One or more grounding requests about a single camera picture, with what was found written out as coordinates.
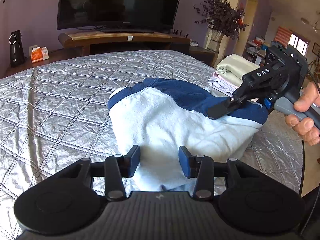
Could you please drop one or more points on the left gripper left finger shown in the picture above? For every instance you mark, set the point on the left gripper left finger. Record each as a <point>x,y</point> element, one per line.
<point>116,168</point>

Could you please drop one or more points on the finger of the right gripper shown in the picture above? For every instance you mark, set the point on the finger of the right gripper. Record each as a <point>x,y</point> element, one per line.
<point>268,103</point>
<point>223,108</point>

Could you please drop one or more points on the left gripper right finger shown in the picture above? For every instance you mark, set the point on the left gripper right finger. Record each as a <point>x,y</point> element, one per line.
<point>200,167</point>

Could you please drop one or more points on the blue and white graphic shirt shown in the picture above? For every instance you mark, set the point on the blue and white graphic shirt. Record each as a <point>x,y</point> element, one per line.
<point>161,115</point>

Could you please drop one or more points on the folded pink garment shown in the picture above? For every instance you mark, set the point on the folded pink garment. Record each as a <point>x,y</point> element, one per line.
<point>219,83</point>

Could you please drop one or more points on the folded pale green garment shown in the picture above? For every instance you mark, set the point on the folded pale green garment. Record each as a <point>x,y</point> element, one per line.
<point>233,67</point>

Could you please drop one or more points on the white lattice plant stand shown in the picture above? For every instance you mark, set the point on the white lattice plant stand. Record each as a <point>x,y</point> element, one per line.
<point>212,42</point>

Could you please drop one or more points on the silver quilted bed cover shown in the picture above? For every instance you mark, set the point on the silver quilted bed cover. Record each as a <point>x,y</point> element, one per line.
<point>56,114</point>

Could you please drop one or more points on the dark dried flower plant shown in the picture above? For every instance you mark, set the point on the dark dried flower plant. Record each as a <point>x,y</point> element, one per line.
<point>221,17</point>

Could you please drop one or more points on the wooden TV stand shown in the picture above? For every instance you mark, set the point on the wooden TV stand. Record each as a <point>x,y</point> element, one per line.
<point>97,42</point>

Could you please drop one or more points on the orange tissue pack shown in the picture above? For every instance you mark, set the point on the orange tissue pack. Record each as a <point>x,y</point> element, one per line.
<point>39,54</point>

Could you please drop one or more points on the black cylindrical speaker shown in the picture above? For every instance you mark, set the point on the black cylindrical speaker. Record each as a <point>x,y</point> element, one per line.
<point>17,57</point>

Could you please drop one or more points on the black flat screen television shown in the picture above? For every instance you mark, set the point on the black flat screen television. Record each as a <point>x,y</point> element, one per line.
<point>155,15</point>

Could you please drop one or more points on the white wall socket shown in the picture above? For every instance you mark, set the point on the white wall socket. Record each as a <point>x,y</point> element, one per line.
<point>30,49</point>

